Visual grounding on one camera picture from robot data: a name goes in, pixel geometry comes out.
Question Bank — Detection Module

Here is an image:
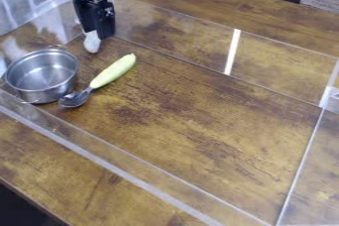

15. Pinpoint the green handled metal spoon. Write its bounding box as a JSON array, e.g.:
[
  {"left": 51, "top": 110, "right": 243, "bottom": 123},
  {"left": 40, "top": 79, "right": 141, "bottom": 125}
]
[{"left": 59, "top": 54, "right": 137, "bottom": 108}]

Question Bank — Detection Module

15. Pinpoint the small steel pot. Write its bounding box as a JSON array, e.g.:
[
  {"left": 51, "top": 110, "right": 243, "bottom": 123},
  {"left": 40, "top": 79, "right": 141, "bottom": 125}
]
[{"left": 4, "top": 45, "right": 81, "bottom": 104}]

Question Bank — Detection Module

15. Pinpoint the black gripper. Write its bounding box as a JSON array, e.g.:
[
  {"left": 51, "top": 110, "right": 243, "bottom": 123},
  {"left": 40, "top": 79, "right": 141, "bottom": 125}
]
[{"left": 74, "top": 0, "right": 115, "bottom": 40}]

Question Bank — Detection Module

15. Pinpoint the white plush toy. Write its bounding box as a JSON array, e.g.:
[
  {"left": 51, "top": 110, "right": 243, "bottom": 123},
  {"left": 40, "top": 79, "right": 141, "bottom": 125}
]
[{"left": 82, "top": 29, "right": 101, "bottom": 54}]

